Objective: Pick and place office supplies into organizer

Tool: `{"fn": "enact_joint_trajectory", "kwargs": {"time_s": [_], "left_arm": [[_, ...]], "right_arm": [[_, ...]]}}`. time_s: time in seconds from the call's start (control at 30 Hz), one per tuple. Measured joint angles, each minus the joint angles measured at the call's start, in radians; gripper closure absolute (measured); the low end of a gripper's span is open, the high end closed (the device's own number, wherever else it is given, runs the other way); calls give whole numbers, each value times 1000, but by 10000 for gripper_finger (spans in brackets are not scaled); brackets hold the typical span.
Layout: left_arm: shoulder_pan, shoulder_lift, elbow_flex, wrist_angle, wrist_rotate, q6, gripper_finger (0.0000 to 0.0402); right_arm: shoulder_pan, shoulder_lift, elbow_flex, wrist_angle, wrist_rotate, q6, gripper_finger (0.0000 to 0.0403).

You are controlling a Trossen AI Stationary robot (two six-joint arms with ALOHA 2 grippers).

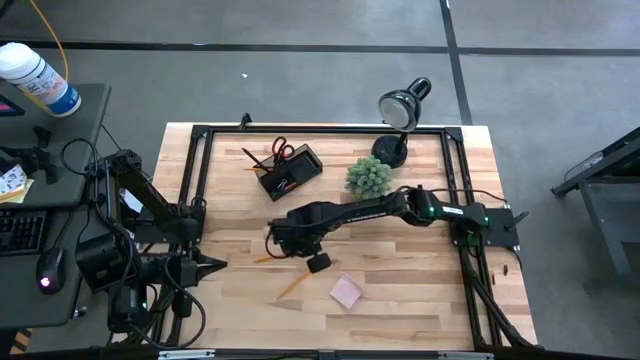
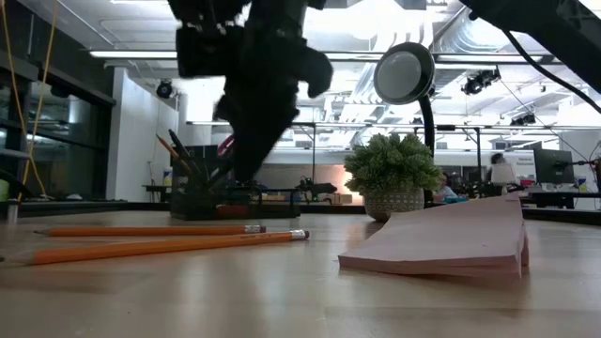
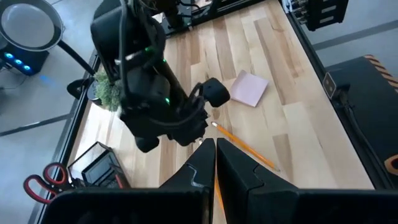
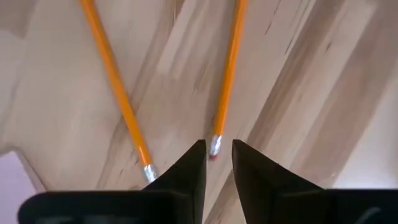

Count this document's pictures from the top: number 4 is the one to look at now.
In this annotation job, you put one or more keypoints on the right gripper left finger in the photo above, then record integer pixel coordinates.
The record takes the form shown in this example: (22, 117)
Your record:
(180, 193)

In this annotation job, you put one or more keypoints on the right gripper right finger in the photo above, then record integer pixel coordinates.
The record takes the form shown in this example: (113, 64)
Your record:
(264, 193)

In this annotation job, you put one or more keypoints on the orange pencil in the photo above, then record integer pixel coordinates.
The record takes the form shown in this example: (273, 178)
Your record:
(230, 62)
(115, 81)

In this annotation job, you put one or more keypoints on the pink sticky note pad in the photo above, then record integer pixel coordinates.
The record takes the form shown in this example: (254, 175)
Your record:
(12, 193)

